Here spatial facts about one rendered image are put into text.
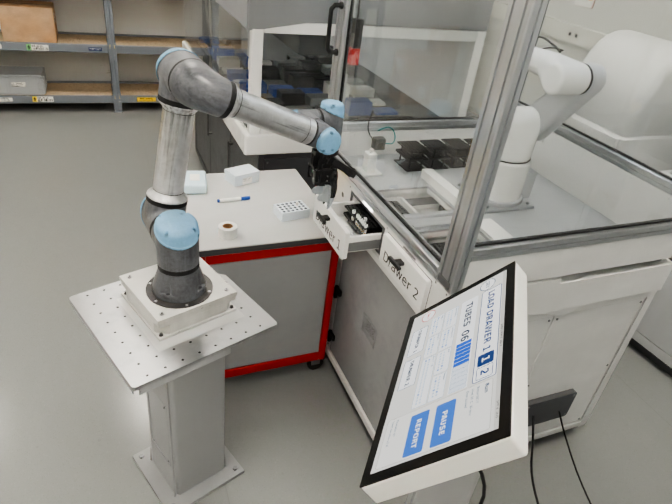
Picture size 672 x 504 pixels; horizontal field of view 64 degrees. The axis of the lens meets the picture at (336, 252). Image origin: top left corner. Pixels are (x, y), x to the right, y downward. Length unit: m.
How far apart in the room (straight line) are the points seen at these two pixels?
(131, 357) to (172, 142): 0.58
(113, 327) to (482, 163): 1.10
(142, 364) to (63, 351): 1.27
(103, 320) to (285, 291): 0.78
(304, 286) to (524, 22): 1.33
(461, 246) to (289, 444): 1.19
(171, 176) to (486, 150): 0.84
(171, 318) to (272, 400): 0.99
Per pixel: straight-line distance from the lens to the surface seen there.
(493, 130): 1.36
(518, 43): 1.31
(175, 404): 1.80
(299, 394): 2.47
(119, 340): 1.61
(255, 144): 2.59
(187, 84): 1.39
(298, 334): 2.36
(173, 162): 1.56
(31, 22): 5.47
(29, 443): 2.44
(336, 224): 1.85
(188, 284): 1.57
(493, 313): 1.16
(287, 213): 2.13
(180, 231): 1.49
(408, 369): 1.21
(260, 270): 2.08
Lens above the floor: 1.82
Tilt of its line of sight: 32 degrees down
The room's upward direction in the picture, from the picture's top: 8 degrees clockwise
